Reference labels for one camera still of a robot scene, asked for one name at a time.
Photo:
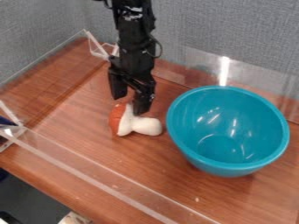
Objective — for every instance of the blue plastic bowl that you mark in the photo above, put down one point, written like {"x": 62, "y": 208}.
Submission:
{"x": 228, "y": 130}

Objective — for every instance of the clear acrylic left barrier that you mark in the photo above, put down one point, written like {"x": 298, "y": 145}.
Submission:
{"x": 23, "y": 51}

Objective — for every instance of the white brown toy mushroom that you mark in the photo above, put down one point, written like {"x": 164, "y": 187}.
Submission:
{"x": 124, "y": 122}

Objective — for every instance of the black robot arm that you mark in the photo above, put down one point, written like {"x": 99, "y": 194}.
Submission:
{"x": 134, "y": 20}

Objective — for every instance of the clear acrylic corner bracket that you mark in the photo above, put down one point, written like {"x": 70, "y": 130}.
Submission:
{"x": 103, "y": 51}

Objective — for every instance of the clear acrylic front barrier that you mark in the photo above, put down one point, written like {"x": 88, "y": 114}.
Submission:
{"x": 92, "y": 173}

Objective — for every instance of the clear acrylic back barrier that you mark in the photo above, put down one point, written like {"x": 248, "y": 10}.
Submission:
{"x": 208, "y": 69}

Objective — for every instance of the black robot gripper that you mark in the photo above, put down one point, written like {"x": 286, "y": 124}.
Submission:
{"x": 131, "y": 72}

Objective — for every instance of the clear acrylic barrier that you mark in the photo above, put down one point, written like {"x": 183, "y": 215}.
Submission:
{"x": 23, "y": 51}
{"x": 208, "y": 69}
{"x": 92, "y": 173}

